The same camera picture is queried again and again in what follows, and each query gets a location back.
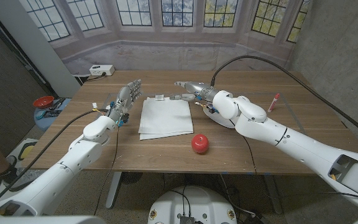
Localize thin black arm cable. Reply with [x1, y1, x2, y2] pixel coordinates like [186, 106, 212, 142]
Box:
[242, 135, 257, 175]
[93, 126, 120, 216]

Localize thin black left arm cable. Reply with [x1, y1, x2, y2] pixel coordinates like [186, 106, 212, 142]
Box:
[93, 126, 120, 216]

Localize grey table leg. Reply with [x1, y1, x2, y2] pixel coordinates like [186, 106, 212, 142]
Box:
[262, 174, 283, 215]
[105, 171, 123, 210]

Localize white cloth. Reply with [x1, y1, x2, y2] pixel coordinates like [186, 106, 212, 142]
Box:
[137, 95, 195, 141]

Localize black power cord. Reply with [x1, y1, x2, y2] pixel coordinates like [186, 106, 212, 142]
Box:
[81, 72, 108, 85]

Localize dark perforated wall panel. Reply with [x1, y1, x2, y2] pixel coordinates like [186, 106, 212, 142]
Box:
[0, 6, 54, 156]

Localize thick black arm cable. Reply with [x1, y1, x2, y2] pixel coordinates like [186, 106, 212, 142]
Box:
[0, 108, 109, 202]
[209, 55, 358, 145]

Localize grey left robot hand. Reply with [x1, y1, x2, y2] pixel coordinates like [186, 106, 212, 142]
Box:
[107, 78, 143, 125]

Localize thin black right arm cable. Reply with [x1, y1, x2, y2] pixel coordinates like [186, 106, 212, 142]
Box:
[242, 135, 257, 175]

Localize red capped white marker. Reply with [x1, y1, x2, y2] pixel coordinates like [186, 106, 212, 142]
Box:
[267, 93, 281, 113]

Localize grey sneaker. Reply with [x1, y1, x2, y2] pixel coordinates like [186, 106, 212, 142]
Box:
[0, 167, 45, 194]

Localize black hand tools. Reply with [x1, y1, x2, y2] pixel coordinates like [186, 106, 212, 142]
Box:
[43, 98, 65, 119]

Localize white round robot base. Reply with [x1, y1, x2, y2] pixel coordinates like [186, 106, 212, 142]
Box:
[147, 185, 238, 224]

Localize white power strip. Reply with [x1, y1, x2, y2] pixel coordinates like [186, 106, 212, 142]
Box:
[89, 64, 116, 77]

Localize red bowl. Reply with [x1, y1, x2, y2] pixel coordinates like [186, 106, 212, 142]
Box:
[32, 95, 55, 109]

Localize printed window backdrop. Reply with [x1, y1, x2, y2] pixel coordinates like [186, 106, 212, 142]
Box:
[17, 0, 314, 76]

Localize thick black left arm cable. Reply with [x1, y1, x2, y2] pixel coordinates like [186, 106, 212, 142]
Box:
[0, 108, 109, 202]

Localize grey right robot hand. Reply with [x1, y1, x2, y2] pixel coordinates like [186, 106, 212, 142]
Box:
[170, 81, 221, 103]

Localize blue round stool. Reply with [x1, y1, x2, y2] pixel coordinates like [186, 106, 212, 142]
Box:
[34, 98, 72, 132]

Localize white floor mat yellow print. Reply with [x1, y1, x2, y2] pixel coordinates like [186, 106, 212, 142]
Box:
[0, 138, 40, 206]

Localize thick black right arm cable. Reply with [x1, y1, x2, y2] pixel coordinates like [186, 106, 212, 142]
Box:
[209, 55, 358, 145]

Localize cream square dish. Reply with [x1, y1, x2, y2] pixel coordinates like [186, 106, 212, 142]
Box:
[203, 105, 239, 129]

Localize white robot torso edge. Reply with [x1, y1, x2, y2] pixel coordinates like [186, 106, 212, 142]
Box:
[0, 215, 107, 224]

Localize red apple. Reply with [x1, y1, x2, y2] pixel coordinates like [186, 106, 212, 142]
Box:
[191, 134, 210, 154]

